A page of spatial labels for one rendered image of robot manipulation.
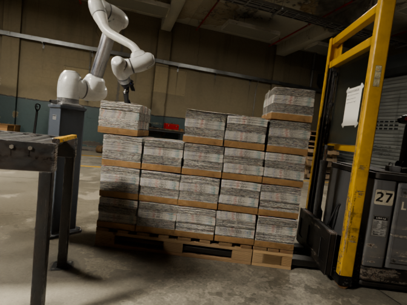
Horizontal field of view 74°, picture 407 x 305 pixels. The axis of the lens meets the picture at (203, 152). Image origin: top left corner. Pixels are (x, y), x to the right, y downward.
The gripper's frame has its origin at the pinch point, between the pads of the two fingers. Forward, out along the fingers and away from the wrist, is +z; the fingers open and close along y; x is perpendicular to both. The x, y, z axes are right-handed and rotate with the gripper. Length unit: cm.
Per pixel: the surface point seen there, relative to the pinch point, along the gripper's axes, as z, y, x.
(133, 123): -9.9, 27.9, 10.2
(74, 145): -32, 59, -14
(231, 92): 573, -431, 115
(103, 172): 7, 61, -8
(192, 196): 12, 70, 58
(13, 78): 420, -287, -479
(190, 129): -10, 28, 51
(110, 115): -12.1, 24.9, -6.5
